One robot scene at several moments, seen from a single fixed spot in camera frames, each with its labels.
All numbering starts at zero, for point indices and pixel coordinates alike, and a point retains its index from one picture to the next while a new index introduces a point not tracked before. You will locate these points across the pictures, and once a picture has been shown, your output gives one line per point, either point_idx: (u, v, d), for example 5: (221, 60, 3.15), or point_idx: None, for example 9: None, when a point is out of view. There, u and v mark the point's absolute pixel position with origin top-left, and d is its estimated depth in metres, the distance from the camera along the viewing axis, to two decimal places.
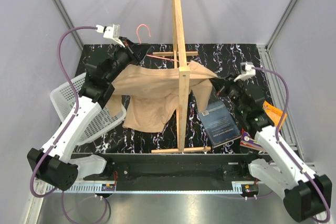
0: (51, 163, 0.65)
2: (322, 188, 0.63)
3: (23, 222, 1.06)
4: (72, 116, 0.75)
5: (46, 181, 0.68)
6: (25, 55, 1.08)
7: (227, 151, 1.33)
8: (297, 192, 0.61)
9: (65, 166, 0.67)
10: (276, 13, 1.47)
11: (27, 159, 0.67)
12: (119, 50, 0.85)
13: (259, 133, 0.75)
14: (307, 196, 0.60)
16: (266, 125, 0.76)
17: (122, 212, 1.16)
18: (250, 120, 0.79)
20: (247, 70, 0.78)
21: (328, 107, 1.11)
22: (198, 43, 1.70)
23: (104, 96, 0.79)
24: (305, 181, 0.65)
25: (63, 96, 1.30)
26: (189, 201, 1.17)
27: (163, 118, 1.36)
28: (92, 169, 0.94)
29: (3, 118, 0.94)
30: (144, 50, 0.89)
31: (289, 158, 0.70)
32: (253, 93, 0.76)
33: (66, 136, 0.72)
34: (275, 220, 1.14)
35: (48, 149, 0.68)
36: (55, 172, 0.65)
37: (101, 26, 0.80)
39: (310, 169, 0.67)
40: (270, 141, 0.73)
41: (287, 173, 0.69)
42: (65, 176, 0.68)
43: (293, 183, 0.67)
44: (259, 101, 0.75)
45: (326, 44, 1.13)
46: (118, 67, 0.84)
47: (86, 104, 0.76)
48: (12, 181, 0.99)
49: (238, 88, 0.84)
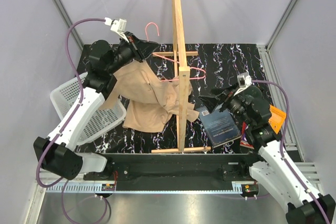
0: (58, 150, 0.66)
2: (326, 208, 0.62)
3: (23, 222, 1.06)
4: (77, 105, 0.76)
5: (51, 171, 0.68)
6: (24, 55, 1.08)
7: (227, 151, 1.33)
8: (302, 211, 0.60)
9: (71, 154, 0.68)
10: (276, 12, 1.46)
11: (33, 147, 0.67)
12: (124, 44, 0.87)
13: (263, 148, 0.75)
14: (311, 216, 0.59)
16: (270, 139, 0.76)
17: (122, 212, 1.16)
18: (254, 134, 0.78)
20: (247, 83, 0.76)
21: (328, 107, 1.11)
22: (198, 43, 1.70)
23: (107, 88, 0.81)
24: (309, 200, 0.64)
25: (63, 96, 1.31)
26: (189, 201, 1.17)
27: (163, 118, 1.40)
28: (93, 167, 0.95)
29: (3, 118, 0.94)
30: (149, 48, 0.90)
31: (294, 176, 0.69)
32: (260, 108, 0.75)
33: (72, 125, 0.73)
34: (276, 220, 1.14)
35: (54, 137, 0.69)
36: (63, 159, 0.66)
37: (109, 19, 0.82)
39: (314, 189, 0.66)
40: (274, 158, 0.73)
41: (292, 192, 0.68)
42: (71, 165, 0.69)
43: (297, 202, 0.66)
44: (266, 116, 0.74)
45: (326, 44, 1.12)
46: (119, 61, 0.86)
47: (91, 94, 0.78)
48: (13, 181, 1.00)
49: (241, 102, 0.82)
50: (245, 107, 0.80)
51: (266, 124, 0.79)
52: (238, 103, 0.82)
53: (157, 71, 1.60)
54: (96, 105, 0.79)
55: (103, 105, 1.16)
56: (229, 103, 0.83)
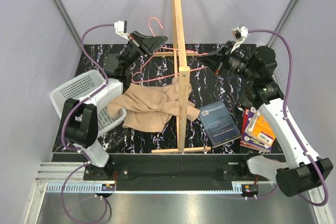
0: (85, 109, 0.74)
2: (322, 169, 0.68)
3: (23, 222, 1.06)
4: (103, 85, 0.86)
5: (72, 134, 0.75)
6: (25, 55, 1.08)
7: (227, 151, 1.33)
8: (296, 172, 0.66)
9: (94, 117, 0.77)
10: (276, 12, 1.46)
11: (63, 104, 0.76)
12: (130, 45, 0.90)
13: (265, 106, 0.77)
14: (306, 177, 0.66)
16: (273, 96, 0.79)
17: (122, 212, 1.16)
18: (256, 89, 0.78)
20: (243, 35, 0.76)
21: (329, 107, 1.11)
22: (198, 43, 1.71)
23: (127, 84, 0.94)
24: (306, 163, 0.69)
25: (63, 96, 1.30)
26: (189, 201, 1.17)
27: (163, 118, 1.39)
28: (98, 155, 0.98)
29: (3, 118, 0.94)
30: (155, 41, 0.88)
31: (293, 138, 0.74)
32: (264, 57, 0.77)
33: (98, 95, 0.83)
34: (275, 220, 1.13)
35: (84, 99, 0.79)
36: (90, 117, 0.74)
37: (116, 22, 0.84)
39: (312, 152, 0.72)
40: (276, 117, 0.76)
41: (290, 153, 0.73)
42: (92, 129, 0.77)
43: (293, 163, 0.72)
44: (269, 66, 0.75)
45: (326, 44, 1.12)
46: (129, 61, 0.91)
47: (115, 81, 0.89)
48: (13, 181, 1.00)
49: (240, 59, 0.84)
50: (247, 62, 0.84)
51: (270, 82, 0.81)
52: (237, 60, 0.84)
53: (157, 71, 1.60)
54: (116, 91, 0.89)
55: (109, 110, 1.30)
56: (228, 62, 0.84)
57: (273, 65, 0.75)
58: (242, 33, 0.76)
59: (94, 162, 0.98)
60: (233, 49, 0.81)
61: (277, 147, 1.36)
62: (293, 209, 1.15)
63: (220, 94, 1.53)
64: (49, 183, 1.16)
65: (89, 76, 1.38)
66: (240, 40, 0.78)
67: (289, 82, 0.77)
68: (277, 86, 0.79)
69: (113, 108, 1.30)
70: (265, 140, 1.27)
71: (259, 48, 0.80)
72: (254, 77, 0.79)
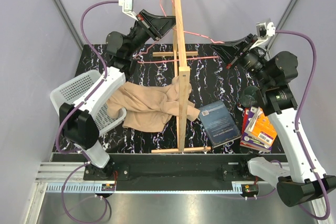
0: (80, 116, 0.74)
2: (327, 187, 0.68)
3: (23, 222, 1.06)
4: (101, 80, 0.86)
5: (70, 138, 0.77)
6: (25, 55, 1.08)
7: (227, 151, 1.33)
8: (300, 187, 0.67)
9: (92, 122, 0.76)
10: (276, 13, 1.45)
11: (59, 109, 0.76)
12: (138, 25, 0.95)
13: (279, 117, 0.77)
14: (310, 192, 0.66)
16: (286, 106, 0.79)
17: (122, 212, 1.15)
18: (268, 94, 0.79)
20: (268, 34, 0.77)
21: (330, 107, 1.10)
22: (198, 43, 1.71)
23: (129, 71, 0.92)
24: (312, 179, 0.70)
25: (63, 96, 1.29)
26: (189, 201, 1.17)
27: (163, 118, 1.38)
28: (98, 156, 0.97)
29: (3, 118, 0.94)
30: (165, 21, 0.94)
31: (302, 152, 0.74)
32: (285, 66, 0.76)
33: (95, 97, 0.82)
34: (275, 220, 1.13)
35: (79, 104, 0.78)
36: (84, 125, 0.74)
37: None
39: (319, 169, 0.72)
40: (287, 128, 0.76)
41: (296, 168, 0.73)
42: (90, 136, 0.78)
43: (298, 178, 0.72)
44: (288, 77, 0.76)
45: (326, 44, 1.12)
46: (137, 41, 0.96)
47: (114, 72, 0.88)
48: (13, 180, 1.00)
49: (257, 58, 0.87)
50: (264, 64, 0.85)
51: (284, 88, 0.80)
52: (253, 59, 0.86)
53: (157, 71, 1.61)
54: (117, 82, 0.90)
55: (110, 110, 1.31)
56: (244, 59, 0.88)
57: (292, 75, 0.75)
58: (268, 32, 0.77)
59: (94, 163, 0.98)
60: (253, 45, 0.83)
61: (278, 146, 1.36)
62: (293, 210, 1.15)
63: (220, 94, 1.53)
64: (49, 183, 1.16)
65: (88, 76, 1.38)
66: (262, 38, 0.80)
67: (304, 94, 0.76)
68: (291, 94, 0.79)
69: (113, 109, 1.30)
70: (265, 140, 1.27)
71: (281, 53, 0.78)
72: (270, 83, 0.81)
